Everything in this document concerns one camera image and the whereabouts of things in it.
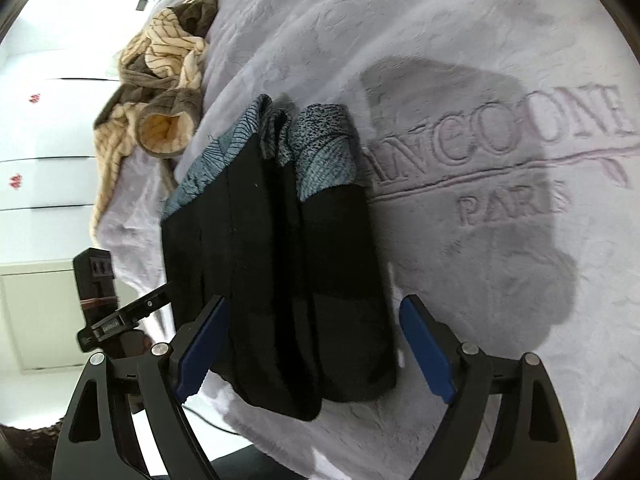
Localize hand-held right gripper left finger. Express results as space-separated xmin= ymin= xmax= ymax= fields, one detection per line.
xmin=50 ymin=295 xmax=229 ymax=480

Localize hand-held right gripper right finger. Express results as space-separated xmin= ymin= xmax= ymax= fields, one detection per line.
xmin=399 ymin=295 xmax=581 ymax=480

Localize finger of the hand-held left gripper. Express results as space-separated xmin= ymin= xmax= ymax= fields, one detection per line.
xmin=118 ymin=282 xmax=174 ymax=322

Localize black pants with blue waistband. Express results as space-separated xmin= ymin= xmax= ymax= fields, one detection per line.
xmin=161 ymin=92 xmax=401 ymax=422

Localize white cabinet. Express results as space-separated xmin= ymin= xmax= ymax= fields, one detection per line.
xmin=0 ymin=259 xmax=128 ymax=374

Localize white wardrobe with paw stickers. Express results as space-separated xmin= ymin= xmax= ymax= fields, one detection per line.
xmin=0 ymin=50 xmax=126 ymax=263

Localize dark brown fuzzy cloth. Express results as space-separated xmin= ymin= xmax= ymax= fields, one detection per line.
xmin=0 ymin=422 xmax=63 ymax=480

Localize grey plush blanket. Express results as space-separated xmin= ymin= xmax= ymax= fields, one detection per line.
xmin=90 ymin=0 xmax=640 ymax=480

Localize black cable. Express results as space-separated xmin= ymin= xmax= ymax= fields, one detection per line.
xmin=184 ymin=406 xmax=242 ymax=435

